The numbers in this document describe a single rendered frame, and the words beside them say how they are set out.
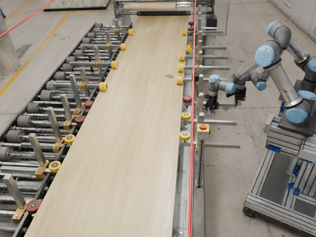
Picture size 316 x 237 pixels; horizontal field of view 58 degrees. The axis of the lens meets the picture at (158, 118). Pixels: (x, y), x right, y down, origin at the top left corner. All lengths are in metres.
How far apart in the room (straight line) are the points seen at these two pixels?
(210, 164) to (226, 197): 0.44
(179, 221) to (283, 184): 1.23
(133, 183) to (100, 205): 0.24
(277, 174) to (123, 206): 1.68
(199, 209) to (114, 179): 0.58
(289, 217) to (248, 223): 0.37
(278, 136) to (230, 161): 1.11
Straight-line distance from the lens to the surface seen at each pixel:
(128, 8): 4.66
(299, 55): 2.54
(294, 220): 2.66
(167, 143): 2.06
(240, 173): 3.15
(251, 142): 3.53
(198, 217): 1.91
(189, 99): 2.51
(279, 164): 3.04
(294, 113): 1.94
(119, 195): 1.77
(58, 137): 2.31
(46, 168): 2.15
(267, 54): 1.82
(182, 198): 2.09
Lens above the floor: 2.29
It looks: 37 degrees down
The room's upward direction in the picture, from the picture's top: 3 degrees counter-clockwise
